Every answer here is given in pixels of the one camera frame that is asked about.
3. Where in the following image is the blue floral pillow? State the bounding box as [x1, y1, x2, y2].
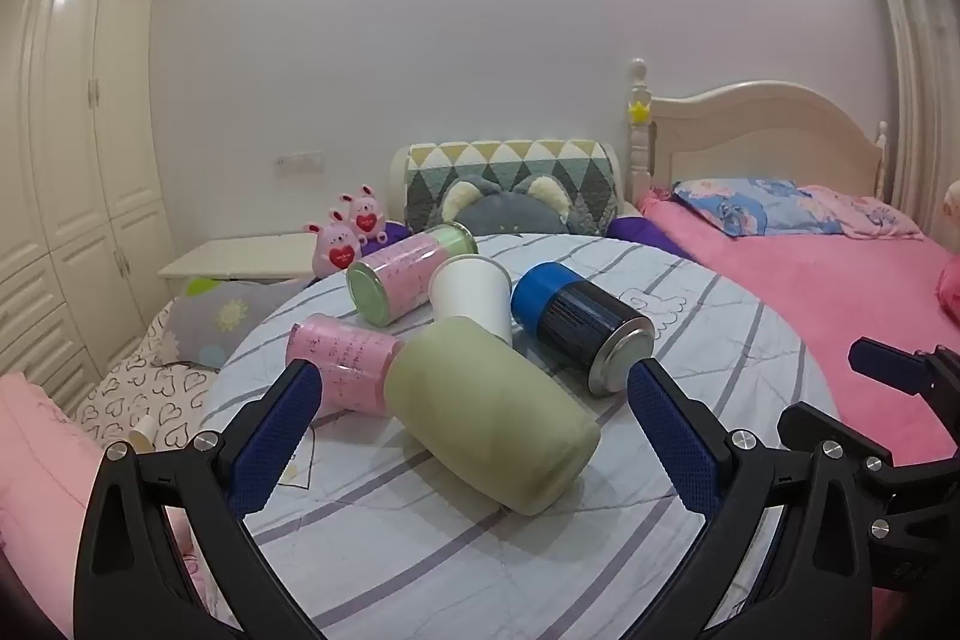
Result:
[673, 179, 846, 237]

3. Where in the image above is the large olive green cup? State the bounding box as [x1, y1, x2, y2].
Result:
[384, 316, 602, 516]

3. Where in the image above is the blue and black cup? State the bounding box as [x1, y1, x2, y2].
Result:
[511, 261, 655, 395]

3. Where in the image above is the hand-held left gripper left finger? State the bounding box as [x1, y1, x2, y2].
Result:
[73, 359, 327, 640]

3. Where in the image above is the pink ruffled cloth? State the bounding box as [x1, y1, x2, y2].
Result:
[0, 370, 226, 640]

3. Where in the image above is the pink bunny plush toy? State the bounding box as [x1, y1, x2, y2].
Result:
[304, 209, 362, 278]
[341, 185, 388, 245]

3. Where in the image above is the purple cloth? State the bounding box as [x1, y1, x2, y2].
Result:
[606, 216, 700, 260]

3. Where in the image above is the white cup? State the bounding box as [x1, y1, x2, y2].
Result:
[429, 255, 514, 348]

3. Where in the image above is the grey bear cushion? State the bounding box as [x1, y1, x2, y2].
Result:
[439, 175, 572, 235]

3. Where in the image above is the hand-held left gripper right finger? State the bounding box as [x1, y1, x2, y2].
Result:
[626, 359, 893, 640]

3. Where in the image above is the pink cup with green lid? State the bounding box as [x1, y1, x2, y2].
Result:
[346, 221, 479, 324]

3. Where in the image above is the pink bed blanket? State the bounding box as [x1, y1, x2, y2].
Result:
[637, 190, 960, 470]

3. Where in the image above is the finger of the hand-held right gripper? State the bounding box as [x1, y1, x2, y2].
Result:
[850, 336, 960, 438]
[778, 404, 960, 507]

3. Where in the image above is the cream wooden bed headboard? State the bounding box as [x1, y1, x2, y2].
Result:
[626, 59, 890, 208]

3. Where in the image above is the pink floral pillow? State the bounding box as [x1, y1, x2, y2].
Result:
[797, 185, 924, 242]

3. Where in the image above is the grey flower print pillow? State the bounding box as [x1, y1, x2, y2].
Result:
[161, 276, 310, 372]

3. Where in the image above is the pink printed cup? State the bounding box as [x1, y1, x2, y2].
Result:
[285, 314, 406, 417]

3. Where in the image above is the diamond patterned quilted cushion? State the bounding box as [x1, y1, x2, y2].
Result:
[405, 140, 620, 236]

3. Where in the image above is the heart print sheet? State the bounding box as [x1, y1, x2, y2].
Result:
[71, 302, 220, 455]

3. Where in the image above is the small white folding table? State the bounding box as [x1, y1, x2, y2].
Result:
[157, 233, 323, 283]

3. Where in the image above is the white curtain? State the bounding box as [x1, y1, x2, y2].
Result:
[862, 0, 960, 236]

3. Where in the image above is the round table with striped cloth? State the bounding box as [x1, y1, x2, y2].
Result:
[202, 233, 841, 640]

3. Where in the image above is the cream wardrobe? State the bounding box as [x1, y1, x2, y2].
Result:
[0, 0, 178, 420]

